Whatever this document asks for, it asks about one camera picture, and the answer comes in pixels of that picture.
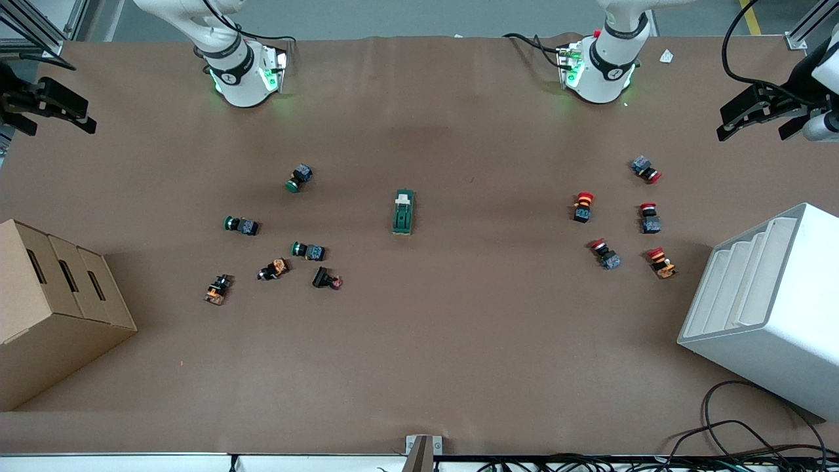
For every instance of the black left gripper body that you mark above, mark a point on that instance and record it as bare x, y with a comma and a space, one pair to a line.
797, 82

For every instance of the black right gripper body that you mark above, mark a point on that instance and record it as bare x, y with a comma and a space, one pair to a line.
8, 85

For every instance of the green load switch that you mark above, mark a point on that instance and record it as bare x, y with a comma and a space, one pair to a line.
404, 213

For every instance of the white paper scrap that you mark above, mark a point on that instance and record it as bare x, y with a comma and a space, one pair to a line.
666, 56

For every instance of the red emergency button grey block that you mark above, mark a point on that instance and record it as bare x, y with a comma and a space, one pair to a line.
645, 169
649, 219
605, 254

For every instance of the red emergency button orange block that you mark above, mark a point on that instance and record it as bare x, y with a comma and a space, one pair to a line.
662, 262
583, 206

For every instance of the brown cardboard box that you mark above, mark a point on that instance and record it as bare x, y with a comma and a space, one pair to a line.
52, 328

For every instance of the white foam box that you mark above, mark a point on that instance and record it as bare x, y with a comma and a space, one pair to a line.
773, 341

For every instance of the green push button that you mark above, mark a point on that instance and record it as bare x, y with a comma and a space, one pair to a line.
308, 250
299, 177
241, 225

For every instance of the aluminium frame profile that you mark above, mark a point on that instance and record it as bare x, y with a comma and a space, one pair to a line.
803, 33
33, 29

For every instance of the black orange selector switch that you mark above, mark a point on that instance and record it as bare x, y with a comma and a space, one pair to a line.
274, 269
217, 289

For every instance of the black switch with red lamp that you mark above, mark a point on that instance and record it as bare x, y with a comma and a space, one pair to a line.
324, 278

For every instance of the white table edge rail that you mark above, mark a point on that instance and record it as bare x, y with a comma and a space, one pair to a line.
131, 463

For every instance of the grey metal bracket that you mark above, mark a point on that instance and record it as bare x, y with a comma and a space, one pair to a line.
423, 452

